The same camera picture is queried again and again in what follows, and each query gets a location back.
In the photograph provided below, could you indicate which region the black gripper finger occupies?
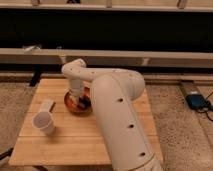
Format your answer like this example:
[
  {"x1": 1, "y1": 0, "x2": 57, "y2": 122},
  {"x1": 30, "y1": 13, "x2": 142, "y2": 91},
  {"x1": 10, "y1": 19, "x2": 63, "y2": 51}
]
[{"x1": 77, "y1": 96, "x2": 86, "y2": 104}]

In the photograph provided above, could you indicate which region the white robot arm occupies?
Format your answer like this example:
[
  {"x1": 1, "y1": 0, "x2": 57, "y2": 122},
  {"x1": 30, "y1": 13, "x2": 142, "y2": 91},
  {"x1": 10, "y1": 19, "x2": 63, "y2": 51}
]
[{"x1": 61, "y1": 59, "x2": 163, "y2": 171}]

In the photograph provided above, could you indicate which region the orange bowl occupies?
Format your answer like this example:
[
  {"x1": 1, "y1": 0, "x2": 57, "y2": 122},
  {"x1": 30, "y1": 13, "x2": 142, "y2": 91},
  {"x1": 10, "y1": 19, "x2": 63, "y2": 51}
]
[{"x1": 64, "y1": 87, "x2": 92, "y2": 115}]

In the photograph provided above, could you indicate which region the white paper cup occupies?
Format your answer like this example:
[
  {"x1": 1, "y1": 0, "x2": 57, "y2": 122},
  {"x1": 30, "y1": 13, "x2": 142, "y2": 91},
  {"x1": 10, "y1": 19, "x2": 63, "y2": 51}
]
[{"x1": 32, "y1": 111, "x2": 55, "y2": 135}]

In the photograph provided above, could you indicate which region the blue device on floor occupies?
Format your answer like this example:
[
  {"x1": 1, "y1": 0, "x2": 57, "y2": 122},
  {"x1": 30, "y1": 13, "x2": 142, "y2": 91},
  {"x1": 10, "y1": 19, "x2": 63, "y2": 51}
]
[{"x1": 186, "y1": 94, "x2": 210, "y2": 110}]

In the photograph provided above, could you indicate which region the white shelf rail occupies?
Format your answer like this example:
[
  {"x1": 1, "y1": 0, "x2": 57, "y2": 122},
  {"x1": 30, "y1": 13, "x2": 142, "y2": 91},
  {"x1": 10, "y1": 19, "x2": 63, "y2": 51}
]
[{"x1": 0, "y1": 48, "x2": 213, "y2": 68}]

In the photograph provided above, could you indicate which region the black cable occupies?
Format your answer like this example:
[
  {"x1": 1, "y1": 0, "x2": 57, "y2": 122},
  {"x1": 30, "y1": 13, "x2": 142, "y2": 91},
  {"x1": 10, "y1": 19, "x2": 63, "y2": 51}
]
[{"x1": 203, "y1": 91, "x2": 213, "y2": 123}]

